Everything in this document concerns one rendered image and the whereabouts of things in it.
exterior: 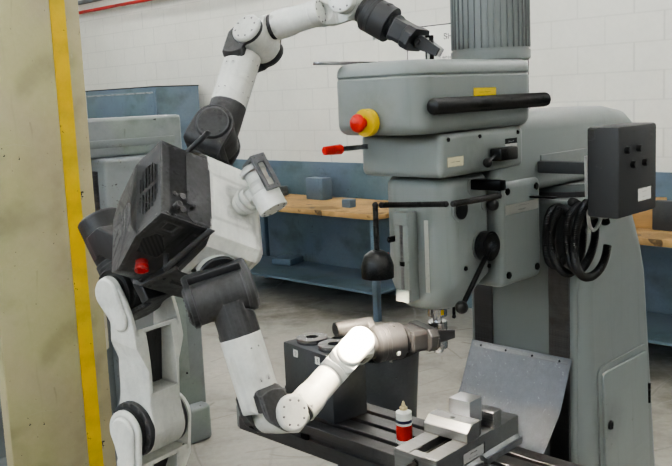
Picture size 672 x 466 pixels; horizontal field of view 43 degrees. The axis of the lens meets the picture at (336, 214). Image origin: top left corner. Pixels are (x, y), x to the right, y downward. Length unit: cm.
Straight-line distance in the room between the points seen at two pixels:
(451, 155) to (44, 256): 188
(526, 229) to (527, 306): 31
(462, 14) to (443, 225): 55
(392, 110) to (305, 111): 657
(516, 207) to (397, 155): 35
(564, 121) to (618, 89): 413
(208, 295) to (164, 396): 50
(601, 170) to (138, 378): 122
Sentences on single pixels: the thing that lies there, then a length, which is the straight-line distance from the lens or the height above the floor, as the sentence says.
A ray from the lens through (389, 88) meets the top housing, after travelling 184.
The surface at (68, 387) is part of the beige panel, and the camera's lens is 351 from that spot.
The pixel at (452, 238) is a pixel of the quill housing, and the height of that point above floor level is 149.
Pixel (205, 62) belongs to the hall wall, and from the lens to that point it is 956.
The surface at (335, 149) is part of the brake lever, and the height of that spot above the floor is 170.
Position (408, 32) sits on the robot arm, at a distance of 201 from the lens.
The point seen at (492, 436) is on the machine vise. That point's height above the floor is 100.
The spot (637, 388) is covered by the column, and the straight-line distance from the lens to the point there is 265.
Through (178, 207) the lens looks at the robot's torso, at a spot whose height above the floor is 160.
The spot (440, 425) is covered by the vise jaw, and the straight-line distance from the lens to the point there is 210.
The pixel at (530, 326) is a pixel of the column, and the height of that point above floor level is 117.
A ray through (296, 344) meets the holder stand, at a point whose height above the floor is 113.
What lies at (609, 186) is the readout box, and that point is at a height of 159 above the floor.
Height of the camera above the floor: 182
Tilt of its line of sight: 8 degrees down
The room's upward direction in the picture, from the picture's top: 3 degrees counter-clockwise
